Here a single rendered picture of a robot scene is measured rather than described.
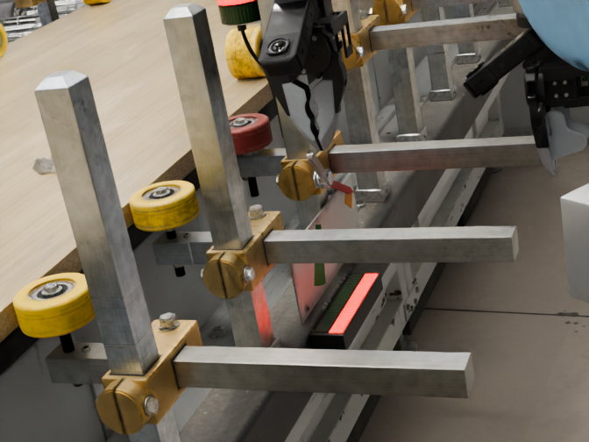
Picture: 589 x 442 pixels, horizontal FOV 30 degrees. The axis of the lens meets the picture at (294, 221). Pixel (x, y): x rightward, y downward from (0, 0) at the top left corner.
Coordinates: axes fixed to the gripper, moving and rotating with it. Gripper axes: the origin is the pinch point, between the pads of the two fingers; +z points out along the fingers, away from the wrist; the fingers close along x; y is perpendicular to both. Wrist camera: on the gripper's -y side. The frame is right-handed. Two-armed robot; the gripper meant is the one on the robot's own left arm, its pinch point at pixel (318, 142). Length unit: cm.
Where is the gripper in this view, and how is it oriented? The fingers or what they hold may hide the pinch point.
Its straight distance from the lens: 130.3
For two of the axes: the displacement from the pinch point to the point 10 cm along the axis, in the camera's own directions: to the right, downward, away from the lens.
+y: 3.4, -4.1, 8.5
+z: 1.7, 9.1, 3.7
